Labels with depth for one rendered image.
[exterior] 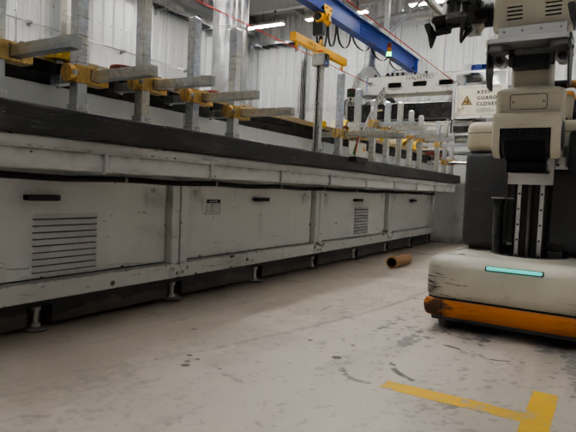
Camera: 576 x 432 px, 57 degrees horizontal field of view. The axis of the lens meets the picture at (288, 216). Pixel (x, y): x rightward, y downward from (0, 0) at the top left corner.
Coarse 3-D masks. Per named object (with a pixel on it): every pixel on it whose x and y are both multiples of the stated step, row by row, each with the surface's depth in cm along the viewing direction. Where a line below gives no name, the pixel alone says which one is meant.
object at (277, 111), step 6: (264, 108) 216; (270, 108) 215; (276, 108) 213; (282, 108) 212; (288, 108) 211; (294, 108) 212; (210, 114) 231; (216, 114) 229; (222, 114) 228; (246, 114) 221; (252, 114) 220; (258, 114) 218; (264, 114) 216; (270, 114) 215; (276, 114) 214; (282, 114) 212; (288, 114) 211; (294, 114) 212
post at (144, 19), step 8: (144, 0) 175; (152, 0) 178; (144, 8) 175; (152, 8) 178; (144, 16) 175; (136, 24) 177; (144, 24) 175; (136, 32) 177; (144, 32) 176; (136, 40) 177; (144, 40) 176; (136, 48) 177; (144, 48) 176; (136, 56) 177; (144, 56) 176; (136, 64) 177; (144, 64) 177; (136, 96) 178; (144, 96) 177; (136, 104) 178; (144, 104) 178; (136, 112) 178; (144, 112) 178
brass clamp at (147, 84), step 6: (150, 78) 178; (156, 78) 180; (132, 84) 175; (138, 84) 174; (144, 84) 176; (150, 84) 178; (144, 90) 177; (150, 90) 179; (156, 90) 181; (162, 90) 183
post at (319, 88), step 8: (320, 80) 281; (320, 88) 281; (320, 96) 282; (320, 104) 282; (320, 112) 282; (320, 120) 283; (320, 128) 284; (320, 136) 284; (312, 144) 285; (320, 144) 285
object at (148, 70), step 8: (96, 72) 157; (104, 72) 155; (112, 72) 153; (120, 72) 152; (128, 72) 150; (136, 72) 148; (144, 72) 147; (152, 72) 146; (56, 80) 166; (96, 80) 157; (104, 80) 156; (112, 80) 155; (120, 80) 155
